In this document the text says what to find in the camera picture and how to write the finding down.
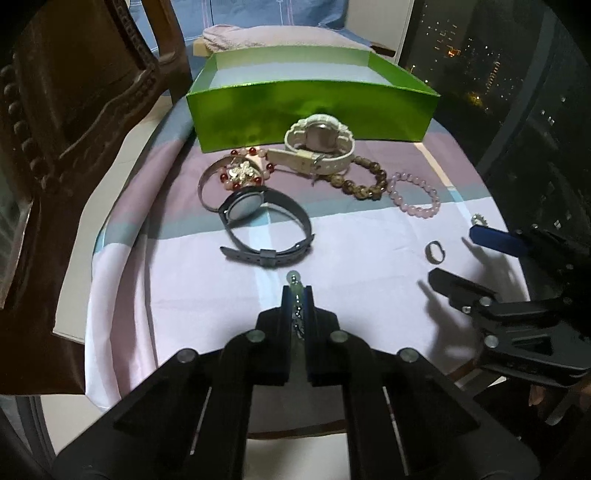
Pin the dark grey wristwatch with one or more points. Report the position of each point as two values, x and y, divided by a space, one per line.
251 207

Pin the right human hand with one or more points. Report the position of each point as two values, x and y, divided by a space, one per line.
557 400

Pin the pink cushion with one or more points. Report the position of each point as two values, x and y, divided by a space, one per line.
220 38

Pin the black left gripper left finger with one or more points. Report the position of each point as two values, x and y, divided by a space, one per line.
261 356

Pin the green cardboard box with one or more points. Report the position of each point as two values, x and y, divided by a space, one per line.
252 96

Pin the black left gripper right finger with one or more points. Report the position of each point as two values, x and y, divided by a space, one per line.
333 356

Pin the carved brown wooden chair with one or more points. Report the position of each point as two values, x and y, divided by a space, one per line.
76 78

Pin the white flower brooch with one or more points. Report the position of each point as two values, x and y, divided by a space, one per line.
242 171

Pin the dark window frame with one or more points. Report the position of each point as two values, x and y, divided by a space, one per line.
514 84

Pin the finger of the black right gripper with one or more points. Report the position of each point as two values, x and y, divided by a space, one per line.
497 240
462 294

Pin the white plastic wristwatch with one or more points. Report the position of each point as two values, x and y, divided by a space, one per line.
319 145

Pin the blue plaid cloth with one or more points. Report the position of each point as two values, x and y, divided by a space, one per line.
194 16

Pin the silver metal bangle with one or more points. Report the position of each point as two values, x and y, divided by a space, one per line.
208 173

